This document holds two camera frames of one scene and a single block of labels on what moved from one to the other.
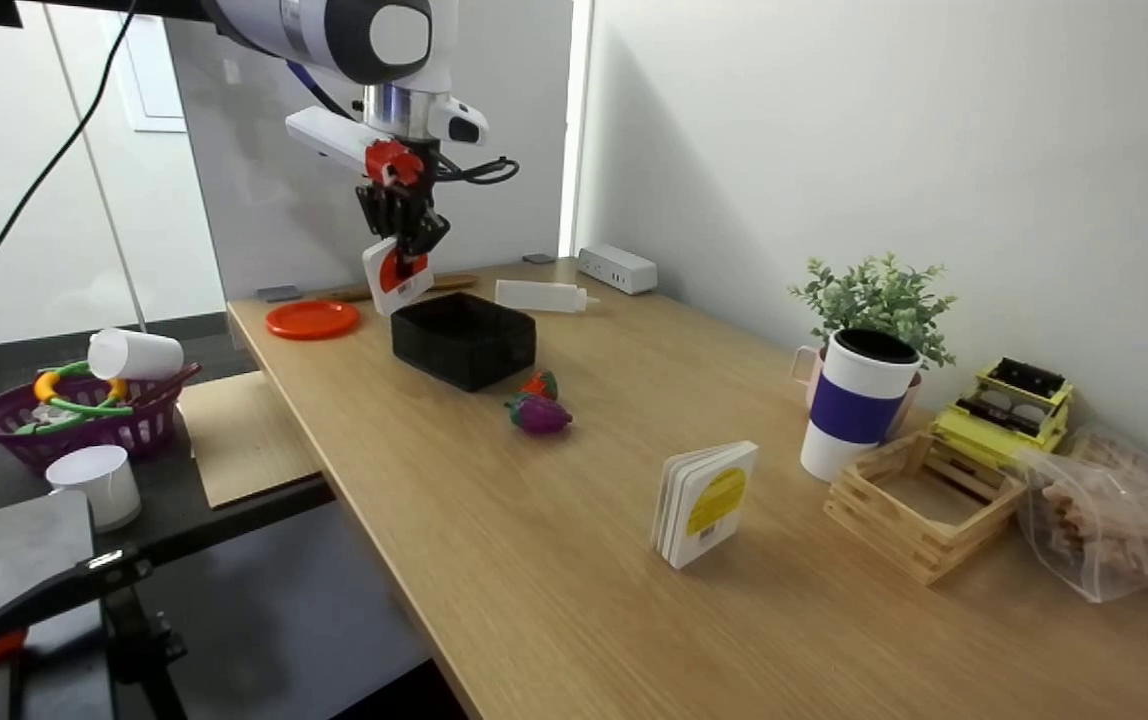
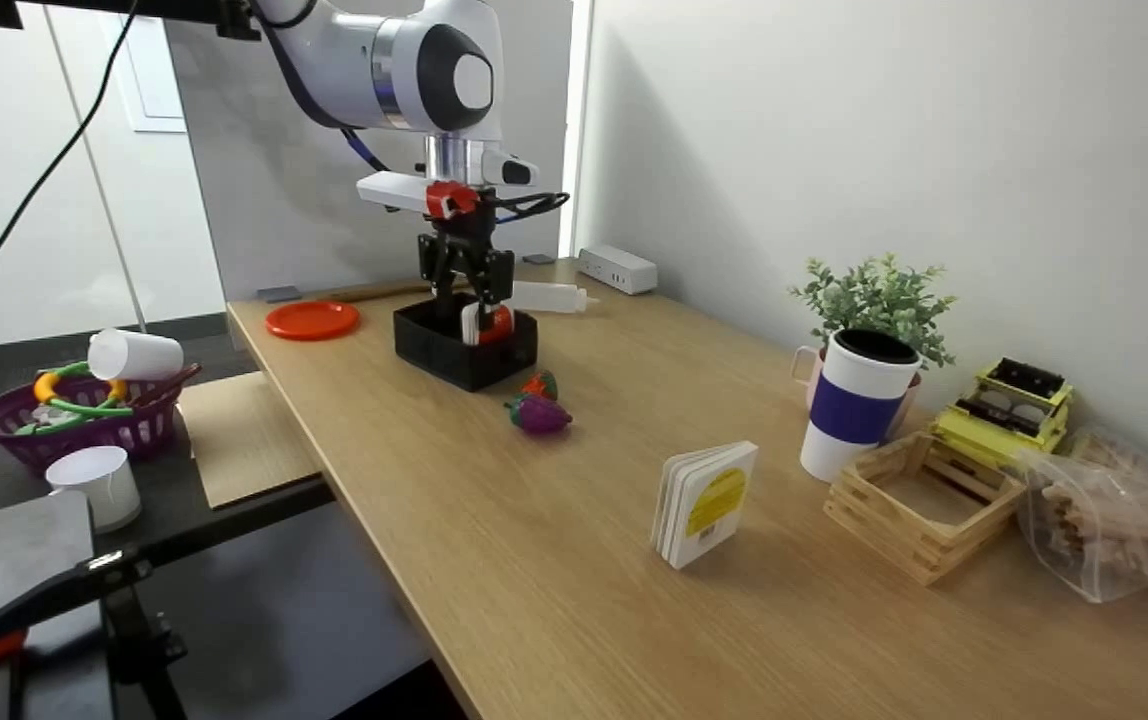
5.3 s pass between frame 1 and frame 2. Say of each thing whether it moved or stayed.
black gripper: moved
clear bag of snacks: stayed
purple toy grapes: stayed
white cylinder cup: stayed
